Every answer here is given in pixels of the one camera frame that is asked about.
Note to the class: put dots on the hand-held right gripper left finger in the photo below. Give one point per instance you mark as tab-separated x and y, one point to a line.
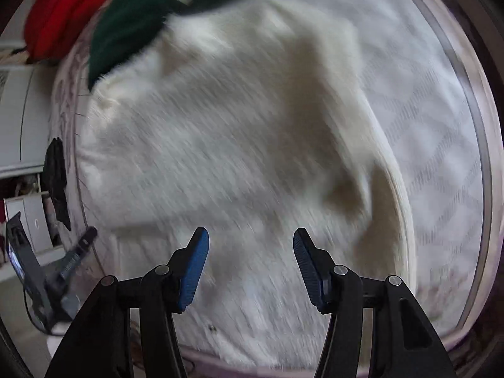
192	273

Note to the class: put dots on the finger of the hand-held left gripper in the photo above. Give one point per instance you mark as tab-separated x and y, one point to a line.
78	251

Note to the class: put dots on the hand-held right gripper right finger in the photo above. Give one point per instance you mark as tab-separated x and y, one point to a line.
310	273

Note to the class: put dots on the white fuzzy green-lined coat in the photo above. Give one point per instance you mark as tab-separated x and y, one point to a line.
236	145

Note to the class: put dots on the cluttered white shelf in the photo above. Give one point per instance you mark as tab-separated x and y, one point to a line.
31	212

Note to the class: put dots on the black cloth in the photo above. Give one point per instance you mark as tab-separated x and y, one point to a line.
57	185

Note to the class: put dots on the white wardrobe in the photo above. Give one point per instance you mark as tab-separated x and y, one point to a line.
27	118

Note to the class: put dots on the bed with lilac sheet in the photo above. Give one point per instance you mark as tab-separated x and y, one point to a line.
479	134

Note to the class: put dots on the red plush blanket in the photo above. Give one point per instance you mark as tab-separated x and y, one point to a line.
67	12

